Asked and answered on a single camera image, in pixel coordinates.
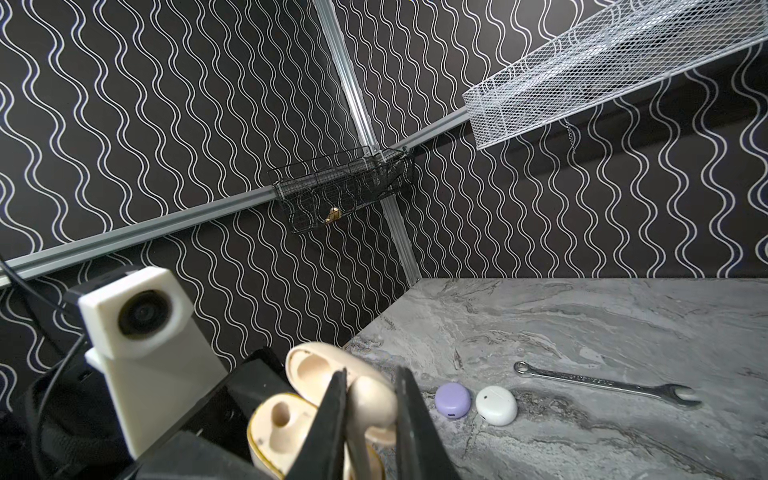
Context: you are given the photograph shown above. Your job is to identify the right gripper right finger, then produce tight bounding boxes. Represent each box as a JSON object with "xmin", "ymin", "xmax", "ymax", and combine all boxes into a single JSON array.
[{"xmin": 395, "ymin": 366, "xmax": 460, "ymax": 480}]

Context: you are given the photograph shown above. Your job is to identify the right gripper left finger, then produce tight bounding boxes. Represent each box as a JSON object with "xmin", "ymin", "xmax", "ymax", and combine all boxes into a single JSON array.
[{"xmin": 285, "ymin": 369, "xmax": 347, "ymax": 480}]

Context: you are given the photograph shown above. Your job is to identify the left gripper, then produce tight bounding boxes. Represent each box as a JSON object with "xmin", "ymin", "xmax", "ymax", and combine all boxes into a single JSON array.
[{"xmin": 1, "ymin": 348, "xmax": 288, "ymax": 479}]

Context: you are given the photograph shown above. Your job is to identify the purple earbud charging case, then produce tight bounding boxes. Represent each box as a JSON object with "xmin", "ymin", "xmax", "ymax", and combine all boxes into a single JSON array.
[{"xmin": 434, "ymin": 382, "xmax": 472, "ymax": 419}]

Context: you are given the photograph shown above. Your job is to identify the cream earbud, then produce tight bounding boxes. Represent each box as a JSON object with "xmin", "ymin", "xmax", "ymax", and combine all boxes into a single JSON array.
[{"xmin": 346, "ymin": 376, "xmax": 398, "ymax": 447}]

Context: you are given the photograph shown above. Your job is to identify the white earbud charging case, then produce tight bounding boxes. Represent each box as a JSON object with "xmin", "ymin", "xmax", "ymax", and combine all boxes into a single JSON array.
[{"xmin": 475, "ymin": 385, "xmax": 518, "ymax": 427}]

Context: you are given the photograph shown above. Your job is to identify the silver combination wrench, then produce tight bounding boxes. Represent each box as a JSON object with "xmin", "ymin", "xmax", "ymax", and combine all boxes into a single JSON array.
[{"xmin": 513, "ymin": 361, "xmax": 703, "ymax": 409}]

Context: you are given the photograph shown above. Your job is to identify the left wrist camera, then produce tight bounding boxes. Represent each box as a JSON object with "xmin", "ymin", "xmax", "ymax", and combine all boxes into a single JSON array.
[{"xmin": 75, "ymin": 267, "xmax": 228, "ymax": 459}]

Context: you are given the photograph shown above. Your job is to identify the black wire basket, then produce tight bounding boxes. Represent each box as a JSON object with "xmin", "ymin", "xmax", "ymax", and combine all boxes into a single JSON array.
[{"xmin": 269, "ymin": 146, "xmax": 414, "ymax": 234}]

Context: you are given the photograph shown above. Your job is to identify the white wire mesh basket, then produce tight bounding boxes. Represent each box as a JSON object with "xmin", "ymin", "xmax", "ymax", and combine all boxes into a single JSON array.
[{"xmin": 463, "ymin": 1, "xmax": 767, "ymax": 149}]

